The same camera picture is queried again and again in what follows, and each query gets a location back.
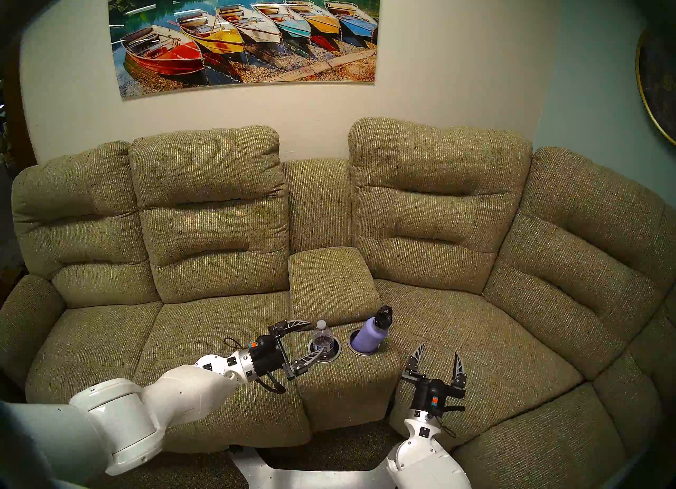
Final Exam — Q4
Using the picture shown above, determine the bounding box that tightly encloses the olive green fabric sofa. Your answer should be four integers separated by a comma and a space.
0, 117, 676, 489

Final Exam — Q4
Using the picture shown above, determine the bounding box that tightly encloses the colourful boats wall picture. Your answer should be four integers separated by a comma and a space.
108, 0, 382, 101

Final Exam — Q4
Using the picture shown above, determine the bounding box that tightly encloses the gold rimmed wall clock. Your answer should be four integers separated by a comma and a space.
635, 27, 676, 147

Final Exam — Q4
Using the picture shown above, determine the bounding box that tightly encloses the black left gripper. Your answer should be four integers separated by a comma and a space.
247, 319, 326, 384

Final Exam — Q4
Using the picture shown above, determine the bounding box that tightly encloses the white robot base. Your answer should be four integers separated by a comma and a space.
229, 445, 403, 489

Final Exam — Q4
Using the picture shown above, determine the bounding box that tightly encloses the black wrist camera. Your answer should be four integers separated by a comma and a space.
248, 334, 279, 358
422, 393, 467, 416

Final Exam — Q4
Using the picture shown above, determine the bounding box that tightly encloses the round black cup holder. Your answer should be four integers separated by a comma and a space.
346, 329, 382, 358
307, 334, 343, 363

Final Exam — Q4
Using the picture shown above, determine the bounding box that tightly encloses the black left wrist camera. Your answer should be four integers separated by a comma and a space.
248, 334, 279, 358

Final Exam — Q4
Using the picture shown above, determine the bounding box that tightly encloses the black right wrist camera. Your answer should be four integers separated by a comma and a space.
422, 393, 467, 416

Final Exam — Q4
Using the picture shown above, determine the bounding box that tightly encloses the clear plastic water bottle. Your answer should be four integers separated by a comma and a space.
311, 319, 335, 360

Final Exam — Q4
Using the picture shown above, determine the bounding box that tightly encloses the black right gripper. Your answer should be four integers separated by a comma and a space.
401, 341, 468, 407

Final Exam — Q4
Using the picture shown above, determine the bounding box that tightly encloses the purple bottle with black lid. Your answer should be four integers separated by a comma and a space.
350, 305, 395, 354

